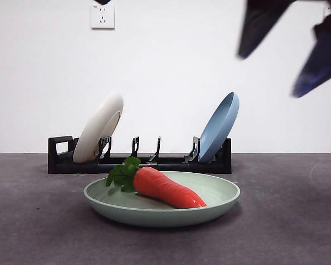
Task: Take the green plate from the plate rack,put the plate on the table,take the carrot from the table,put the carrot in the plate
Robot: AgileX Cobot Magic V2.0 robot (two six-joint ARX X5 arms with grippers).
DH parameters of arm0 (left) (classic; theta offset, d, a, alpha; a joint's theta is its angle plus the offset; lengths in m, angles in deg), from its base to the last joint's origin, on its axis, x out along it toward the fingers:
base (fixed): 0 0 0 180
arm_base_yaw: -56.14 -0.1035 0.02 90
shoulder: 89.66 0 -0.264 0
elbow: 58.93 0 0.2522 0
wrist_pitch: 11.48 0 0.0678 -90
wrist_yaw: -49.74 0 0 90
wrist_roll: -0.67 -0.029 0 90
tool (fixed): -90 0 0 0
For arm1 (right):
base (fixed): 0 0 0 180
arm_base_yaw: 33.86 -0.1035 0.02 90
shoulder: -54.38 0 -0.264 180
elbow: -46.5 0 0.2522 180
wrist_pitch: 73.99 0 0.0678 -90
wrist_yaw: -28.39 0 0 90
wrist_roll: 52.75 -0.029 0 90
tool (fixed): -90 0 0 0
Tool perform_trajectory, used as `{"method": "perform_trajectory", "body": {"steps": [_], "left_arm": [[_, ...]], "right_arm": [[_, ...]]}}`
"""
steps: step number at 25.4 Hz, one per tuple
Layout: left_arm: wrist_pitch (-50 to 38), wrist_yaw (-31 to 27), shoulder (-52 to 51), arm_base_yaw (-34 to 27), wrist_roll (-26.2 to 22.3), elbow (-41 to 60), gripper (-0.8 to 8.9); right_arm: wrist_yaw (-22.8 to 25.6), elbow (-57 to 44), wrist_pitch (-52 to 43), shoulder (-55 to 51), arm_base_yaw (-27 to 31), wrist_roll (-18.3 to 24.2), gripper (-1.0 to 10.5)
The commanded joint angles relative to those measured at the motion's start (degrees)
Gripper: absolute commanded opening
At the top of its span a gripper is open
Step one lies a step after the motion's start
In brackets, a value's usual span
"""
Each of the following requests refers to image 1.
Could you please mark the black plate rack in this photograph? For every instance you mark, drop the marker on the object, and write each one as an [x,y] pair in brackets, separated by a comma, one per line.
[71,165]

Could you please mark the orange carrot with green leaves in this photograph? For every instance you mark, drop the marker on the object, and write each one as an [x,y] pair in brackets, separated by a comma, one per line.
[162,185]

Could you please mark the blue plate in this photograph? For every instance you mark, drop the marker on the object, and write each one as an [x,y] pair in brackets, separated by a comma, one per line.
[215,135]

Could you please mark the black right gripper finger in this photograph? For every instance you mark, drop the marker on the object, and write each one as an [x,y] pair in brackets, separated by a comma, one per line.
[259,22]
[322,63]

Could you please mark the cream plate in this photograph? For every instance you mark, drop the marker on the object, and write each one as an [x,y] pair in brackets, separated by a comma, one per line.
[99,129]

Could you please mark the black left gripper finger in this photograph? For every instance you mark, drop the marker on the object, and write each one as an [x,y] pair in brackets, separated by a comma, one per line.
[102,1]

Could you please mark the green plate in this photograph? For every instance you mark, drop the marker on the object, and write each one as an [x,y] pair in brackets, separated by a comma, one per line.
[160,216]

